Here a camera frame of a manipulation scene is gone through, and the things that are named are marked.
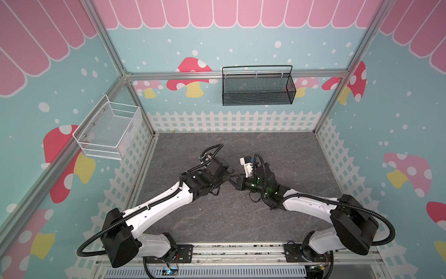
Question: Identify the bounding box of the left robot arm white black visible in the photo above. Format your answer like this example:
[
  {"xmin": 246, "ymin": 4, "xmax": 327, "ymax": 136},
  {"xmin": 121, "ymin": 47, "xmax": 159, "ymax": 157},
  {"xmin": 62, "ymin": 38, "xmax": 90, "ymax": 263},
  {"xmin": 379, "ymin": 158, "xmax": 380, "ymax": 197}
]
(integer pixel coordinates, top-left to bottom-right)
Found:
[{"xmin": 100, "ymin": 157, "xmax": 232, "ymax": 268}]

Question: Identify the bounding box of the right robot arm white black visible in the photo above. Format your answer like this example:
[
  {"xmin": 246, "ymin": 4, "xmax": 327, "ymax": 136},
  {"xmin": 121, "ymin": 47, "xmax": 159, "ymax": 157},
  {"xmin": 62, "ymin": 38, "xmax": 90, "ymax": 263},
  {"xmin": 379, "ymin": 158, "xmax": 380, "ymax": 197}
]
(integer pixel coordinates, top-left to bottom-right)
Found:
[{"xmin": 230, "ymin": 167, "xmax": 379, "ymax": 258}]

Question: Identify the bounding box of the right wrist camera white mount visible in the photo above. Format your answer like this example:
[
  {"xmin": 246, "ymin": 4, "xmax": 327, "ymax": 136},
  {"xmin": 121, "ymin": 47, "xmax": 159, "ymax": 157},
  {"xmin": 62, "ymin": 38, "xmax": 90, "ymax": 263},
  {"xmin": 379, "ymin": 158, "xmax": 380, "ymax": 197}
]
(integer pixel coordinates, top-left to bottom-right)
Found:
[{"xmin": 240, "ymin": 156, "xmax": 254, "ymax": 178}]

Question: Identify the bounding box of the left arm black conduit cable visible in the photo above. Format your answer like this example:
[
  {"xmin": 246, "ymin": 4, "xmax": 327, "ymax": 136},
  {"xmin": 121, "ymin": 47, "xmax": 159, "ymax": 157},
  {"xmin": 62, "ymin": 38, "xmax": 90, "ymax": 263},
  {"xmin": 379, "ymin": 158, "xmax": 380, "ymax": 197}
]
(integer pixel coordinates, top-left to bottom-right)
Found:
[{"xmin": 76, "ymin": 143, "xmax": 224, "ymax": 258}]

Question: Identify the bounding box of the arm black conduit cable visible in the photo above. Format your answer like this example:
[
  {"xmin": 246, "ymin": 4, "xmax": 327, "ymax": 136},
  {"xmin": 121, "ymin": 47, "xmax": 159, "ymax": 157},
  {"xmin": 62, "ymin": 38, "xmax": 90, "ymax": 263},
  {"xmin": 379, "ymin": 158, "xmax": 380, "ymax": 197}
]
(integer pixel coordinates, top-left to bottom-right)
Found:
[
  {"xmin": 252, "ymin": 153, "xmax": 396, "ymax": 246},
  {"xmin": 76, "ymin": 143, "xmax": 224, "ymax": 258}
]

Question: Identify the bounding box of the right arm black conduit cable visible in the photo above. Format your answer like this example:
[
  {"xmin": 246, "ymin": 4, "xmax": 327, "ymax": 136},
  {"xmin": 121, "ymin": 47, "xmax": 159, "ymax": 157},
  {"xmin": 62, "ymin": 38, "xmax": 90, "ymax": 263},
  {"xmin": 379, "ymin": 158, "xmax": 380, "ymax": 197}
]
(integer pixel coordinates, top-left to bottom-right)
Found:
[{"xmin": 252, "ymin": 153, "xmax": 396, "ymax": 246}]

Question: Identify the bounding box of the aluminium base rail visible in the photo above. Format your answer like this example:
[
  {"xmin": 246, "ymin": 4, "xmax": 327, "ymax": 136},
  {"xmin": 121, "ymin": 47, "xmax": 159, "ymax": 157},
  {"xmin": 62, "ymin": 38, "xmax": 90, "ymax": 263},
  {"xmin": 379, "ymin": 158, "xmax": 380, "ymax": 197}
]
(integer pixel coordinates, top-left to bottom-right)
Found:
[{"xmin": 93, "ymin": 241, "xmax": 384, "ymax": 269}]

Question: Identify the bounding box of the black mesh wall basket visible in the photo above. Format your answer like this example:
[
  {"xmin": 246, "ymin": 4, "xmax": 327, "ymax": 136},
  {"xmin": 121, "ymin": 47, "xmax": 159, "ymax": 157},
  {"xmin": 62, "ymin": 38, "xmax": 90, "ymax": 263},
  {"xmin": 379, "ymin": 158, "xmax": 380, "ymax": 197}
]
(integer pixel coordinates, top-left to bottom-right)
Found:
[{"xmin": 221, "ymin": 65, "xmax": 297, "ymax": 106}]

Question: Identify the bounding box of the grey vented cable duct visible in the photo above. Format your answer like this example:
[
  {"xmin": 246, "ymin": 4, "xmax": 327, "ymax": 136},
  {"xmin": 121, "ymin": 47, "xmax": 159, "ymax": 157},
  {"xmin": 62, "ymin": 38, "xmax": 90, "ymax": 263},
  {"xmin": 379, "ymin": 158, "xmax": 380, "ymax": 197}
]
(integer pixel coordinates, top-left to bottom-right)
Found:
[{"xmin": 104, "ymin": 266, "xmax": 307, "ymax": 279}]

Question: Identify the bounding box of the white mesh wall basket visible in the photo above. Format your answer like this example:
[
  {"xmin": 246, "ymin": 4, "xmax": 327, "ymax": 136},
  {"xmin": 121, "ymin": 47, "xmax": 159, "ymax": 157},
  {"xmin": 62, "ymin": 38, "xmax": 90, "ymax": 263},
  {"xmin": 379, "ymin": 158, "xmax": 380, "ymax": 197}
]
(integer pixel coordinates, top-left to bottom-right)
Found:
[{"xmin": 73, "ymin": 95, "xmax": 143, "ymax": 160}]

